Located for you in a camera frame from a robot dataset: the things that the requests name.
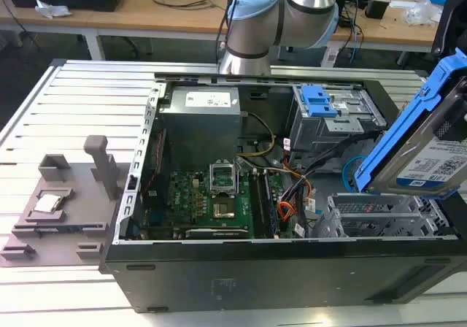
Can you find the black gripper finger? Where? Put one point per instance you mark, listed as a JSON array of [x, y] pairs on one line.
[[450, 126]]

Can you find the hard disk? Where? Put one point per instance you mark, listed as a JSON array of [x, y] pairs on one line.
[[405, 148]]

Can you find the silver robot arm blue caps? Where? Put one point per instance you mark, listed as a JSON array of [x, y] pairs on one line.
[[251, 31]]

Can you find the metal disk bay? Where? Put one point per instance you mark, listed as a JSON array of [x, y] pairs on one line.
[[368, 219]]

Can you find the black RAM slot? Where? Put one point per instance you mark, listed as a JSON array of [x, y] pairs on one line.
[[271, 210], [257, 206]]

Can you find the clear plastic bag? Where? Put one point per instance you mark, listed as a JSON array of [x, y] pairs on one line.
[[423, 11]]

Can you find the small black box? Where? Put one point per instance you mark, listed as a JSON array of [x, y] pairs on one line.
[[376, 7]]

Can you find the metal drive cage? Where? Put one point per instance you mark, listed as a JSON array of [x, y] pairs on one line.
[[328, 133]]

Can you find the blue plastic drive carrier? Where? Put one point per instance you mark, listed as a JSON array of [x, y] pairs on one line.
[[317, 102]]

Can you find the CPU socket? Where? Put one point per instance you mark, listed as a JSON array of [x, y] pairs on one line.
[[223, 210]]

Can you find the black PC case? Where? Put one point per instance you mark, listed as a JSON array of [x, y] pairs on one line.
[[255, 279]]

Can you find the grey power supply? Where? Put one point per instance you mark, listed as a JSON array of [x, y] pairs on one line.
[[197, 130]]

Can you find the black graphics card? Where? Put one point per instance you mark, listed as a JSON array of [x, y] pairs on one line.
[[215, 233]]

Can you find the green motherboard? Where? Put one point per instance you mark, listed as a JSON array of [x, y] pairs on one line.
[[189, 199]]

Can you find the wooden desk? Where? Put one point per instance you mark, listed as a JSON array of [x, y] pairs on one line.
[[146, 17]]

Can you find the grey parts rack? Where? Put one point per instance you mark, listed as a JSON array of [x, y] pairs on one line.
[[84, 203]]

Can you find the crumpled white paper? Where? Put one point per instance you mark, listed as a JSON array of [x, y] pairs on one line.
[[51, 8]]

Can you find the silver CPU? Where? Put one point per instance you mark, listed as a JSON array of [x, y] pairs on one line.
[[46, 203]]

